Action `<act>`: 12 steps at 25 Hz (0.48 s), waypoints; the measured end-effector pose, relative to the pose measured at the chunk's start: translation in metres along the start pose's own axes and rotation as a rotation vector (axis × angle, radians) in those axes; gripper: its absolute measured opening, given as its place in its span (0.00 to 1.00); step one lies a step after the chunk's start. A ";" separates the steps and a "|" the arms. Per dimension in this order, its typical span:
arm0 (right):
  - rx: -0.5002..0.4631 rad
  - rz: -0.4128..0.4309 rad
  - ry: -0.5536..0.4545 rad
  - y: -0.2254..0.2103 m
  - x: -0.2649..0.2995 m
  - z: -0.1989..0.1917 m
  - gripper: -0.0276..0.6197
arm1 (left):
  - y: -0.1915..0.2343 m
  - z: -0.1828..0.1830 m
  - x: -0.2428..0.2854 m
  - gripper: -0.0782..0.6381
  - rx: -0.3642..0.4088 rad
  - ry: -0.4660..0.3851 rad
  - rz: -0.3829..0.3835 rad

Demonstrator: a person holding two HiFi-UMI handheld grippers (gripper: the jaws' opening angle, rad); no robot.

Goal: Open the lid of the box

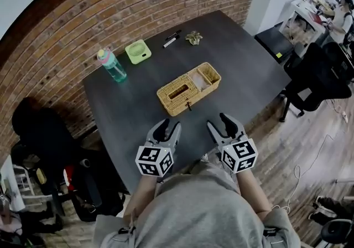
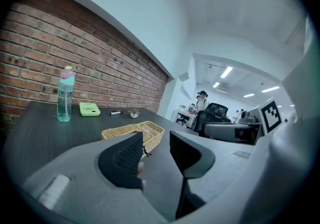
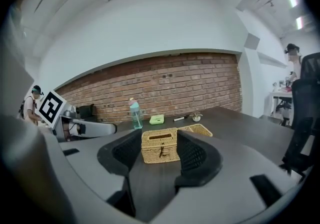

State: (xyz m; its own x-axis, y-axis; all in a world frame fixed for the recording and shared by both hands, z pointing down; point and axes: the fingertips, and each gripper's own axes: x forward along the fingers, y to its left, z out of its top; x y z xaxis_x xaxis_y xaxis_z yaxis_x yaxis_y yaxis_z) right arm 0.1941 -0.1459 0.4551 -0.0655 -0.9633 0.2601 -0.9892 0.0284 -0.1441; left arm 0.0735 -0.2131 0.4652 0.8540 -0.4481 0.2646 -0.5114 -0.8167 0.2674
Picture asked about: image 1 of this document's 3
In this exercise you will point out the black mesh office chair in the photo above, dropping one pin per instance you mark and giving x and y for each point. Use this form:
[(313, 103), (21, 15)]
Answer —
[(315, 80)]

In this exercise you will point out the person's right forearm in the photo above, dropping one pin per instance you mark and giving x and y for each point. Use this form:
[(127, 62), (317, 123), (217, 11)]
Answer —
[(253, 191)]

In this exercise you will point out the person's grey shirt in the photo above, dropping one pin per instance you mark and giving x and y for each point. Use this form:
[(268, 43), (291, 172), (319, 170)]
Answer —
[(193, 213)]

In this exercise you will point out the small potted plant ornament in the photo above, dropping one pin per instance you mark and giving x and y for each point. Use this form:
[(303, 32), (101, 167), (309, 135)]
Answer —
[(193, 38)]

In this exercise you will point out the person's grey trousers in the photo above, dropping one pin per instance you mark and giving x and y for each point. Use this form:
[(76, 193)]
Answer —
[(210, 168)]

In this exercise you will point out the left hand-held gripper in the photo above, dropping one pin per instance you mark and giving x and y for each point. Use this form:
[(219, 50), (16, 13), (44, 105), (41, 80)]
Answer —
[(152, 158)]

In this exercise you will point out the white barrel marker pen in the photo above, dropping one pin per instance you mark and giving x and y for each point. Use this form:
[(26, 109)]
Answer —
[(170, 42)]

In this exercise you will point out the clear plastic wrapper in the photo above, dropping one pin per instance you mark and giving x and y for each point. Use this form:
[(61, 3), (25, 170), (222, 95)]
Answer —
[(200, 80)]

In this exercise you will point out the teal water bottle pink lid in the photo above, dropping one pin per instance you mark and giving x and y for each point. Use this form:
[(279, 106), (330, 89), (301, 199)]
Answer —
[(113, 68)]

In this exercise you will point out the black headrest office chair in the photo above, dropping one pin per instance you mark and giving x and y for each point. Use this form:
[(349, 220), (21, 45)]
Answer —
[(36, 125)]

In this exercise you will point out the person's left forearm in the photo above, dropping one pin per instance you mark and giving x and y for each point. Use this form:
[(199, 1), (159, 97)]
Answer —
[(141, 197)]

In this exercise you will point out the white desk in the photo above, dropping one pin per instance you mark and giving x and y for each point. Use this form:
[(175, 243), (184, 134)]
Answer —
[(301, 10)]

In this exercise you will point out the white side table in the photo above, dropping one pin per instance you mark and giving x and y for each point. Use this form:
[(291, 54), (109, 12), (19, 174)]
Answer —
[(11, 183)]

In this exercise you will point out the woven wicker basket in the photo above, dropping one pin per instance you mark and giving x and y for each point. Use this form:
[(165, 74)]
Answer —
[(171, 103)]

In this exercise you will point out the small green desk fan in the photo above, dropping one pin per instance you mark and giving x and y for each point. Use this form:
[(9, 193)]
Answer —
[(137, 51)]

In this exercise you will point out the black drawer cabinet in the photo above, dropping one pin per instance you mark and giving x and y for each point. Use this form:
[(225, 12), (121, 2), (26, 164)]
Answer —
[(272, 40)]

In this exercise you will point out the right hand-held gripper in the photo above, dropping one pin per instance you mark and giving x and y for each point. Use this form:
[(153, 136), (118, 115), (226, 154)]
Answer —
[(240, 155)]

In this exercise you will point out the yellow sticky note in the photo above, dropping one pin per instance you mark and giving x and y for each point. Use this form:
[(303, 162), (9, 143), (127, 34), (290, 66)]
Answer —
[(278, 54)]

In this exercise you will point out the black marker pen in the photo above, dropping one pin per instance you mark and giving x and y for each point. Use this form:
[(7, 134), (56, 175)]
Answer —
[(173, 35)]

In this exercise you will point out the white power strip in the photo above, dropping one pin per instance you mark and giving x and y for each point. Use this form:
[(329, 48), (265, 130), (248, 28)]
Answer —
[(344, 116)]

